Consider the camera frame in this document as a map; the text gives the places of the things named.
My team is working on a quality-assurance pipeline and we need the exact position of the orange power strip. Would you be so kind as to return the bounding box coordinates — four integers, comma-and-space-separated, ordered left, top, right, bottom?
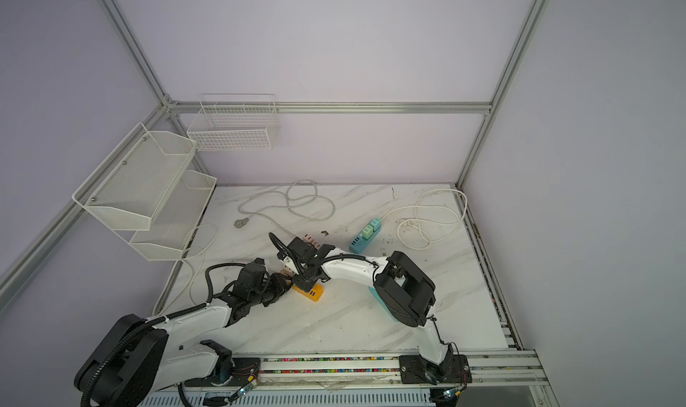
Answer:
292, 284, 323, 303

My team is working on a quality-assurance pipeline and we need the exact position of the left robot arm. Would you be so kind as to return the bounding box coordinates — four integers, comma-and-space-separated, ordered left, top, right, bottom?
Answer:
74, 259, 292, 406

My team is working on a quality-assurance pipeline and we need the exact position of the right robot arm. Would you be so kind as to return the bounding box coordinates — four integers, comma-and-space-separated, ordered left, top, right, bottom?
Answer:
269, 233, 456, 381

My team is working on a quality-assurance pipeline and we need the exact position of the blue power strip far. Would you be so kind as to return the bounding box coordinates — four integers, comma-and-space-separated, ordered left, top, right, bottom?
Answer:
348, 229, 381, 255

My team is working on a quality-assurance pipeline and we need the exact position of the green adapter far strip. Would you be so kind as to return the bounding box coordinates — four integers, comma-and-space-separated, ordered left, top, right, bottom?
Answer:
360, 224, 374, 240

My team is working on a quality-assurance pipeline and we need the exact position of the teal power strip near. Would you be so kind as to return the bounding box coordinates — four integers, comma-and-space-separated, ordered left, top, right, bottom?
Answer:
368, 287, 391, 314

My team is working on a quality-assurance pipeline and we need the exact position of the teal adapter far strip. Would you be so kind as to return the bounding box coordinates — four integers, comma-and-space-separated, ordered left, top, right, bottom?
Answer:
369, 218, 382, 232

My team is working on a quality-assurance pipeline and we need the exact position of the white mesh two-tier shelf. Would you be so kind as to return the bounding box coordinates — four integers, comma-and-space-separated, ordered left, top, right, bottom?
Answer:
73, 124, 216, 262

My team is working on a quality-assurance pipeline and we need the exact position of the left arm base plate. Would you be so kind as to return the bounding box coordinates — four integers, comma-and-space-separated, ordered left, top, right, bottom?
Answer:
184, 357, 261, 387

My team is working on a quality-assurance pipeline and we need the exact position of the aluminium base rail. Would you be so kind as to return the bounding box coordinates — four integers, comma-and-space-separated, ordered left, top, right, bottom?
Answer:
136, 349, 561, 407

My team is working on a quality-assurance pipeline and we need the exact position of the white coiled cable right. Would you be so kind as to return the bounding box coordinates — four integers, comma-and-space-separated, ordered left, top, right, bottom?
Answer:
379, 187, 469, 251

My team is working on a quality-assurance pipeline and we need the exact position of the white wire basket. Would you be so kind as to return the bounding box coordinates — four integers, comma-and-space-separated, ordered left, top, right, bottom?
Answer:
187, 94, 280, 152

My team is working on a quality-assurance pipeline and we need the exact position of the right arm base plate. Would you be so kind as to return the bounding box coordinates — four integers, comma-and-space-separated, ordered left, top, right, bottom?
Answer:
398, 353, 473, 386

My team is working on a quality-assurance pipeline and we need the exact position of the aluminium frame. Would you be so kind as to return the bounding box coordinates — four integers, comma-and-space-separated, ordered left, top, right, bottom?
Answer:
1, 0, 534, 372

